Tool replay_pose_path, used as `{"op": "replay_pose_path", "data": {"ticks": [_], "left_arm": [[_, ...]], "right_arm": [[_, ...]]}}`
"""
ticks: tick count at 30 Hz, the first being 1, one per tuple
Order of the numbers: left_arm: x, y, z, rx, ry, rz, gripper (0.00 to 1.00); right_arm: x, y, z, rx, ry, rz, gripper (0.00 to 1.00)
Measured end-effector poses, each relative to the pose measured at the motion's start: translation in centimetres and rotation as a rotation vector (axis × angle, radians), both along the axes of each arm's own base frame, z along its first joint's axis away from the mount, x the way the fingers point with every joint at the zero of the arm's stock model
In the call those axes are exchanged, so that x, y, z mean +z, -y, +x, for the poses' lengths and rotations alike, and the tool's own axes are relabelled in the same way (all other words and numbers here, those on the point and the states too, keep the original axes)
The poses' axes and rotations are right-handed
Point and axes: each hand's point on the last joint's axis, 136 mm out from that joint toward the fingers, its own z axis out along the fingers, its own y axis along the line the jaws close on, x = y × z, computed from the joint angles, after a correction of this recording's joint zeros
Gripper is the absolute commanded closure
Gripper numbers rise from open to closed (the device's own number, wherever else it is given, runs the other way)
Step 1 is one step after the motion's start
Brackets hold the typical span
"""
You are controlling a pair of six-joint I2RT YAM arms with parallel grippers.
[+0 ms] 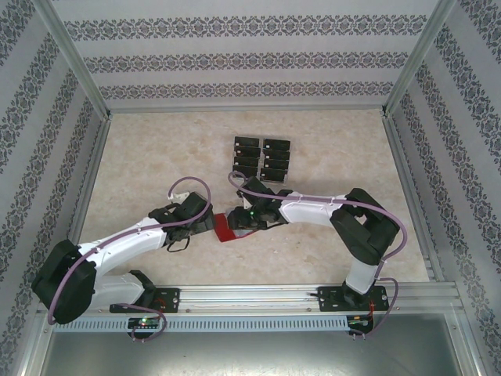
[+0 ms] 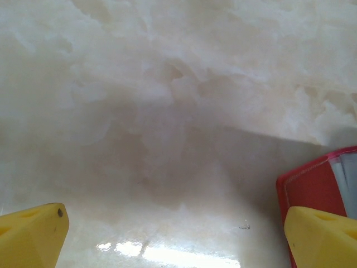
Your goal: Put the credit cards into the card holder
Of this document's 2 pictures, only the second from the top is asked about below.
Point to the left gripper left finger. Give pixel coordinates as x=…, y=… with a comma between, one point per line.
x=28, y=240

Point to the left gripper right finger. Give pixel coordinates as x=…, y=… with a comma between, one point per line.
x=323, y=243

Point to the red leather card holder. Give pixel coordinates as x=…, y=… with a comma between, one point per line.
x=306, y=184

